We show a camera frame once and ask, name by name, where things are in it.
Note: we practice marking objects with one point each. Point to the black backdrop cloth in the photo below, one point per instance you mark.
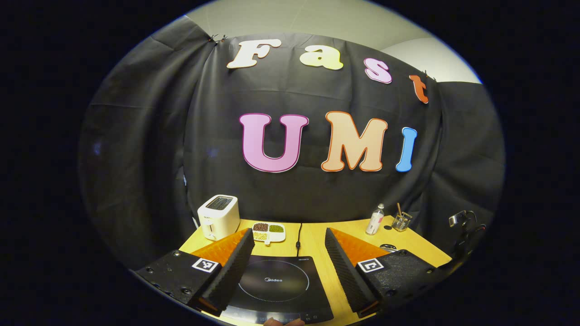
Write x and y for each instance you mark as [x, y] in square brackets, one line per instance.
[136, 158]

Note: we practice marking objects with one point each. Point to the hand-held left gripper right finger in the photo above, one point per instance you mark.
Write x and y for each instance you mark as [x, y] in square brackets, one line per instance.
[346, 276]

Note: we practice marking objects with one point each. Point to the clear plastic bottle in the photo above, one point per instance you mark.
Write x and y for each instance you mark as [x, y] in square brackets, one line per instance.
[375, 219]

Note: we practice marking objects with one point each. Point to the wooden stick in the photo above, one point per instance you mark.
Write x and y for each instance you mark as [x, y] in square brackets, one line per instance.
[399, 209]

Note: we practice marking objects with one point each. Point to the white divided dish of beans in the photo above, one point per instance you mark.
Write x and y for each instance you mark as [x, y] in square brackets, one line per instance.
[268, 231]

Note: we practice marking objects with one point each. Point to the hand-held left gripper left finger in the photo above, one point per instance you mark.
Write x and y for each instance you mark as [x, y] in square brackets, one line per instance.
[233, 271]

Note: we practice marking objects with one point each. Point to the white toaster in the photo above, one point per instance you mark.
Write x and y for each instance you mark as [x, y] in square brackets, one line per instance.
[217, 217]

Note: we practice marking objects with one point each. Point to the black induction cooktop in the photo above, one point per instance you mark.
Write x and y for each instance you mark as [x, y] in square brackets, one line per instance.
[281, 280]

